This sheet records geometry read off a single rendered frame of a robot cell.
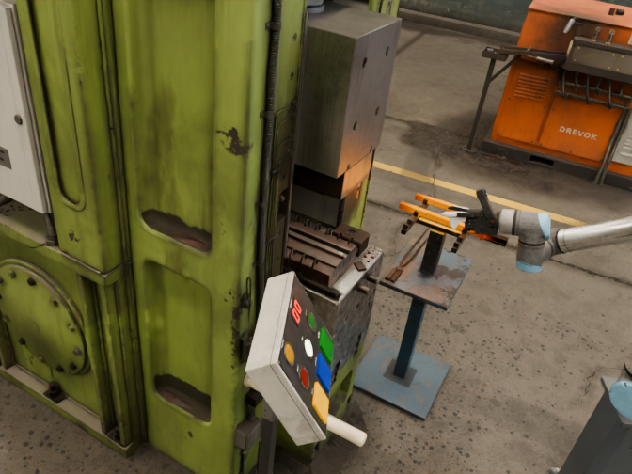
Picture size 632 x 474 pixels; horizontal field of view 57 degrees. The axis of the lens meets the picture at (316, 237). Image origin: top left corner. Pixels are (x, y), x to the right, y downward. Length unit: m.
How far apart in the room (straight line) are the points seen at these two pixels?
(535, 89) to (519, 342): 2.59
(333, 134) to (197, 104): 0.37
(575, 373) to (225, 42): 2.60
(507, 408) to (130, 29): 2.36
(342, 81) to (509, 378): 2.06
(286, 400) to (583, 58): 4.19
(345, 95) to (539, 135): 4.03
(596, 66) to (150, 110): 4.00
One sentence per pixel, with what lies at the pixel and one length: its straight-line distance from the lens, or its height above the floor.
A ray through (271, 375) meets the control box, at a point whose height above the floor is 1.16.
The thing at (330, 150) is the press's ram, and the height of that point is 1.44.
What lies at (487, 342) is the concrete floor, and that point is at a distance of 3.35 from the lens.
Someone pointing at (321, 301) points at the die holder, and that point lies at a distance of 1.95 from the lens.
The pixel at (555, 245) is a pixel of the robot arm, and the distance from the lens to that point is 2.25.
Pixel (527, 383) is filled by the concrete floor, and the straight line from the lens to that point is 3.23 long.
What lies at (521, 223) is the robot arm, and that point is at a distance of 2.11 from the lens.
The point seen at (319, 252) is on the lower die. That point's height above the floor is 0.99.
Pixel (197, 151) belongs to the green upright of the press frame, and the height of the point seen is 1.41.
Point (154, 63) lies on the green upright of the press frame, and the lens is 1.67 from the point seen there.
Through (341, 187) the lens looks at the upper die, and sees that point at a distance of 1.74.
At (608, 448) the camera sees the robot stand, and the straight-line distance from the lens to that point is 2.52.
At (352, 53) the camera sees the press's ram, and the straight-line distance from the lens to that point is 1.54.
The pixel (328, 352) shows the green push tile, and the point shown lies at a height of 1.00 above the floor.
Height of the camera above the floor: 2.15
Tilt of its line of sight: 34 degrees down
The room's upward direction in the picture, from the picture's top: 7 degrees clockwise
